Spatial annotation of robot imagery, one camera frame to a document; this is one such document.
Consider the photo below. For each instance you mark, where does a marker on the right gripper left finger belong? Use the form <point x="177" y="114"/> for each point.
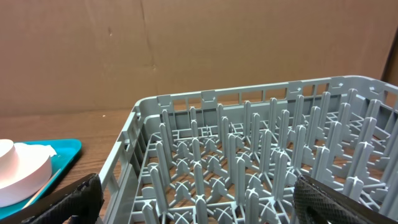
<point x="79" y="202"/>

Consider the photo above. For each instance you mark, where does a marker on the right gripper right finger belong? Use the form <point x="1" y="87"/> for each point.
<point x="315" y="202"/>

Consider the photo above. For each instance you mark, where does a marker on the white napkin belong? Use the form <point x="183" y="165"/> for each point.
<point x="43" y="149"/>

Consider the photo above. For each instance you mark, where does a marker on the grey dishwasher rack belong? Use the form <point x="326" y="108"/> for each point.
<point x="233" y="155"/>

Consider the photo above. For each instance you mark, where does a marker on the wooden chopstick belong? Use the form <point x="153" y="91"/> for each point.
<point x="42" y="189"/>

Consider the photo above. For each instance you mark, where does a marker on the teal serving tray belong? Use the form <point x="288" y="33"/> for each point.
<point x="67" y="151"/>

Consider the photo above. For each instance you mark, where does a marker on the pink bowl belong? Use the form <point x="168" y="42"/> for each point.
<point x="34" y="170"/>

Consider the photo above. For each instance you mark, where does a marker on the cream paper cup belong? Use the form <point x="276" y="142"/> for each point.
<point x="9" y="162"/>

